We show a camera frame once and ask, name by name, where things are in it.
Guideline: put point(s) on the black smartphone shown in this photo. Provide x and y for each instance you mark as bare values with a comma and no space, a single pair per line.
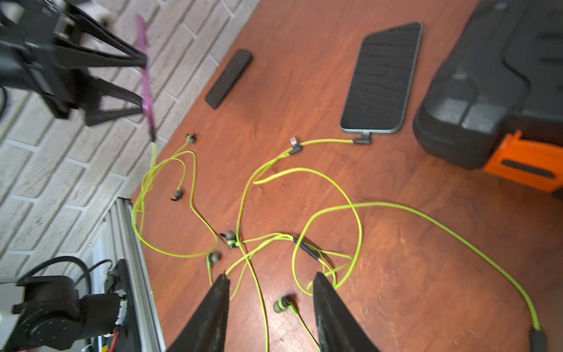
380,87
229,77
146,77

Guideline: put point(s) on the black plastic tool case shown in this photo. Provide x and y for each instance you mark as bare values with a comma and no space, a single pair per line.
495,103

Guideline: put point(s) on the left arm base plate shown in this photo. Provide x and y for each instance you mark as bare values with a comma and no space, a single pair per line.
125,335

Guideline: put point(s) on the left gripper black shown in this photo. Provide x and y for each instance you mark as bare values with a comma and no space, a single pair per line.
35,58

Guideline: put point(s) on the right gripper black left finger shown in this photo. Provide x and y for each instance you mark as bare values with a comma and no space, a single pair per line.
207,328

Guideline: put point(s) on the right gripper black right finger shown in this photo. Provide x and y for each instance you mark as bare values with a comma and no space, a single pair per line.
337,328

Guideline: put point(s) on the aluminium rail frame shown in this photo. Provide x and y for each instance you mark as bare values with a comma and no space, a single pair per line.
115,240

